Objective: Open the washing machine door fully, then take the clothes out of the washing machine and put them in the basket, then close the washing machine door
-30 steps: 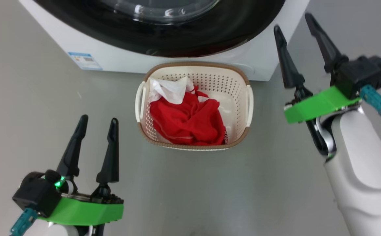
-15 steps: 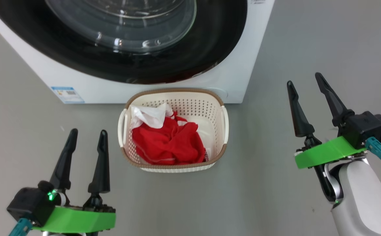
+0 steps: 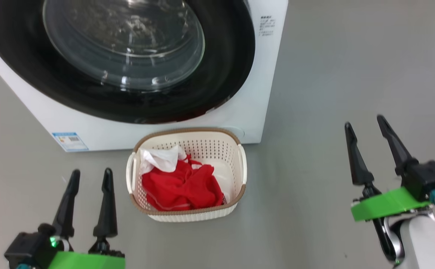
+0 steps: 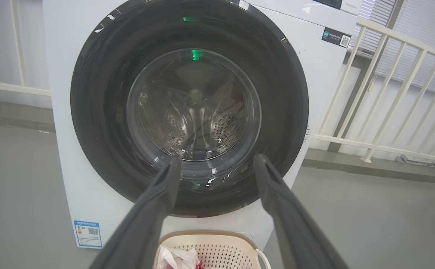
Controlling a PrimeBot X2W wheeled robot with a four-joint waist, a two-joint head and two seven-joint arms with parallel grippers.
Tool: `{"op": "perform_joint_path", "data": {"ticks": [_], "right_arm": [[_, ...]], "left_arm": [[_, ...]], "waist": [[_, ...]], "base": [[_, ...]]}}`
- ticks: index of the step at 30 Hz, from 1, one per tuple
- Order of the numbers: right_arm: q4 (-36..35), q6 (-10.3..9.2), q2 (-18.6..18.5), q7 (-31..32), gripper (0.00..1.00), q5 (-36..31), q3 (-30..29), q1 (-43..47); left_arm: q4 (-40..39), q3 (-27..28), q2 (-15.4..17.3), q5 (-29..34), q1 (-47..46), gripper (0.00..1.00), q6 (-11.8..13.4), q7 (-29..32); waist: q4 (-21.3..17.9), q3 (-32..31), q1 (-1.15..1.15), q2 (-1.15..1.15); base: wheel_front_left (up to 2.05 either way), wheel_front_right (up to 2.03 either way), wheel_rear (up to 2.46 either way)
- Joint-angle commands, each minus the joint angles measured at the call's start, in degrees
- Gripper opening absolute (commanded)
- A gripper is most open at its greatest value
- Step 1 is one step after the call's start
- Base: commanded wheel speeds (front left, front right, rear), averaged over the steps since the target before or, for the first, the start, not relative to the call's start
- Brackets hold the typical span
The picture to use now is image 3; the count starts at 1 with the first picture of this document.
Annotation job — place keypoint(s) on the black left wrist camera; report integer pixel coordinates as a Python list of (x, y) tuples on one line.
[(26, 246)]

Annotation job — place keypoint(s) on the round white filter cover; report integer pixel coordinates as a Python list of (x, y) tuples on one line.
[(239, 132)]

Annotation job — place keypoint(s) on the stainless steel washing machine drum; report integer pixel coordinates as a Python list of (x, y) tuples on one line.
[(127, 37)]

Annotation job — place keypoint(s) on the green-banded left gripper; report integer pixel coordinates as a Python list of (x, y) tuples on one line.
[(86, 261)]

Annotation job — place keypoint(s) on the white garment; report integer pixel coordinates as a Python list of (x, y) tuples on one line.
[(161, 158)]

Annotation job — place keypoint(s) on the cream basket with brown rim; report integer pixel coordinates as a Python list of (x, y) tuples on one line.
[(198, 215)]

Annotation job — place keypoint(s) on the red garment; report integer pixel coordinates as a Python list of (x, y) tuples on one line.
[(200, 183)]

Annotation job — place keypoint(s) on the white front-load washing machine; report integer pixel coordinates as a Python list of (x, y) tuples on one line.
[(239, 93)]

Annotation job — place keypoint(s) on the small printed text label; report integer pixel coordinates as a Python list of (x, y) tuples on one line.
[(267, 26)]

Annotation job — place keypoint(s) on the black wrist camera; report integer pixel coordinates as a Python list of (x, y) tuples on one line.
[(26, 246), (426, 179)]

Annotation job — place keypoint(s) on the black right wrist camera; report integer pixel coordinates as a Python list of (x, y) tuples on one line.
[(426, 179)]

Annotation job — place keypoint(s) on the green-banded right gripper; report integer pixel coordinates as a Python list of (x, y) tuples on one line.
[(385, 205)]

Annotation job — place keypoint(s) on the blue energy label sticker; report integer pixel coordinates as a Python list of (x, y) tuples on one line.
[(70, 141)]

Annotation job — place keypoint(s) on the washing machine door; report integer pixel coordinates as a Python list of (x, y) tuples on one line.
[(26, 67)]

